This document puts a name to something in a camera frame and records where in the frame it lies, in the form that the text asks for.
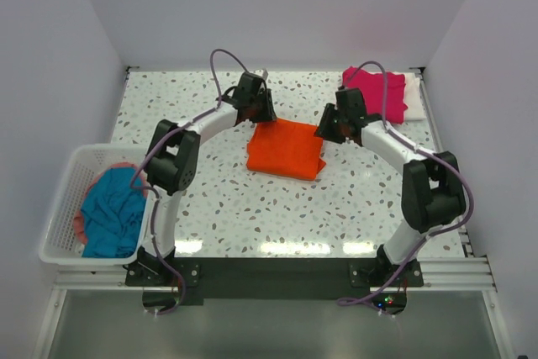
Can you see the folded white t-shirt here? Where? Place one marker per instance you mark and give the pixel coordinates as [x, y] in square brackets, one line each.
[412, 99]

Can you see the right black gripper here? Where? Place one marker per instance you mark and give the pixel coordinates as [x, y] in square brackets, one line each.
[323, 130]

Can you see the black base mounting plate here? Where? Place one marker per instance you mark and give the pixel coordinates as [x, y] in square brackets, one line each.
[192, 281]

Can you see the orange t-shirt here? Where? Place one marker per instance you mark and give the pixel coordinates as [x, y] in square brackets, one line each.
[286, 149]

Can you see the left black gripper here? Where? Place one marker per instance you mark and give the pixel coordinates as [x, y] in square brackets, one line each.
[268, 115]

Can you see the white plastic laundry basket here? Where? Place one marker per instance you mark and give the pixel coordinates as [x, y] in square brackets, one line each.
[59, 244]

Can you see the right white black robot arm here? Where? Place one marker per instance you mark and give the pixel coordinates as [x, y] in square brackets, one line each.
[432, 192]

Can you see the blue t-shirt in basket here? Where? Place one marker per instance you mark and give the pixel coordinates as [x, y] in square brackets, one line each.
[111, 216]

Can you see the pink garment in basket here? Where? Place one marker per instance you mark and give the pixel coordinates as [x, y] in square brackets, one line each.
[84, 224]

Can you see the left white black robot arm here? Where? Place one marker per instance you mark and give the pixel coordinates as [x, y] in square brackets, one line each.
[171, 162]

